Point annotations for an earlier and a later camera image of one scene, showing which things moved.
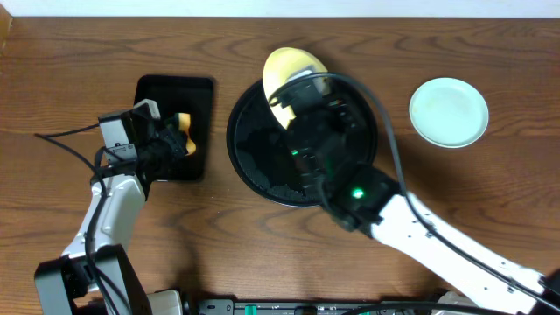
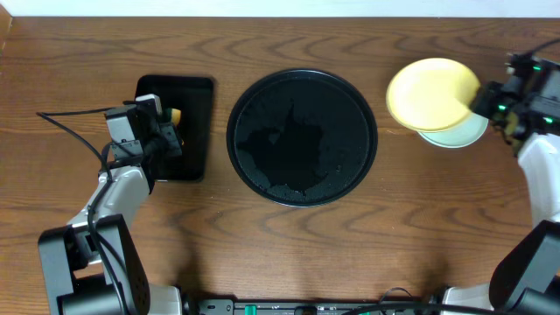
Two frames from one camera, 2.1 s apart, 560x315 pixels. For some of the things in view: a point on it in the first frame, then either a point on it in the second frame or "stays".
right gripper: x=345 y=115 to x=485 y=94
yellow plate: x=283 y=63 to x=431 y=94
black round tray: x=286 y=165 stays
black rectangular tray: x=192 y=95 stays
